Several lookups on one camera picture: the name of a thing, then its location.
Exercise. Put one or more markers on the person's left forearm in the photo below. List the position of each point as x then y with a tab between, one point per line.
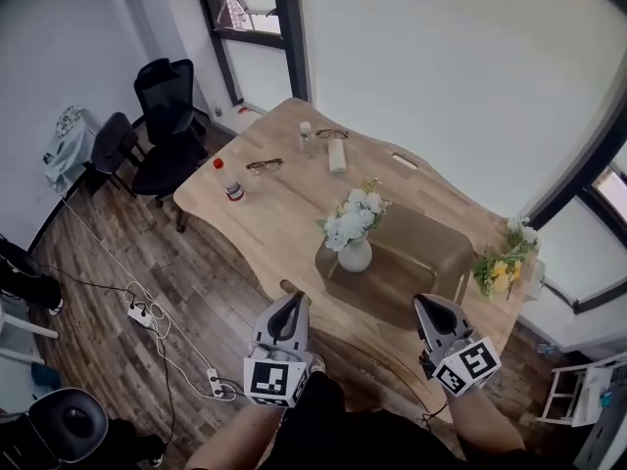
237	434

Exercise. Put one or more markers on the brown basket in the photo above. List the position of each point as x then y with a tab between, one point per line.
416	257

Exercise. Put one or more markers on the person's shoe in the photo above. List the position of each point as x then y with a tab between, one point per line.
318	361

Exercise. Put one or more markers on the yellow and white flowers bunch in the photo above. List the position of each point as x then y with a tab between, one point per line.
504	262

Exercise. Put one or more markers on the clear bottle with red cap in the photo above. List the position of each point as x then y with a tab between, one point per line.
232	184

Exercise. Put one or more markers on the black framed glasses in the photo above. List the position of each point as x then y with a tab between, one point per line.
332	133

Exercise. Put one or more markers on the white power strip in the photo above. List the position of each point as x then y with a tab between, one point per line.
140	315
213	382

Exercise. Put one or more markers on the white side table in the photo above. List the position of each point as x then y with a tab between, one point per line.
19	331

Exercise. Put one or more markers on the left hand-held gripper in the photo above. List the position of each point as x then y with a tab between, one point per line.
274	375

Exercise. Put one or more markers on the brown framed glasses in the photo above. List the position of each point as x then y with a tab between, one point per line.
264	165

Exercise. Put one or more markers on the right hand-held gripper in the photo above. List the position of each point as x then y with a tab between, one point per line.
465	360

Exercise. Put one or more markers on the white folding stool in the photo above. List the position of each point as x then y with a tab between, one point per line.
583	392

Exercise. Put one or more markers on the black mesh office chair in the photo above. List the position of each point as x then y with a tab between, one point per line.
164	130

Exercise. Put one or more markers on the person's black clothing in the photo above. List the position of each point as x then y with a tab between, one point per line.
352	434

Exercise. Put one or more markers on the black padded chair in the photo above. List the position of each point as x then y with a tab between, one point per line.
111	142

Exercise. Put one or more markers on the black bag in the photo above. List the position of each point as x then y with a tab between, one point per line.
27	277

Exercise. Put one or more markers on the small bottle with white cap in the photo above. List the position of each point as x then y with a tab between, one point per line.
305	137

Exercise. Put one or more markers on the pale cloth covered stand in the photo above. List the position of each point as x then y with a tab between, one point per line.
68	150

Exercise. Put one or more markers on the person's right forearm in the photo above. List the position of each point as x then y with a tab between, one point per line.
482	424

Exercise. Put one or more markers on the black window frame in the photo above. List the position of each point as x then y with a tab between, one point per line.
255	34
583	184

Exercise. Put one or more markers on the white rectangular box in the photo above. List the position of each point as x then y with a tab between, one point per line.
337	155

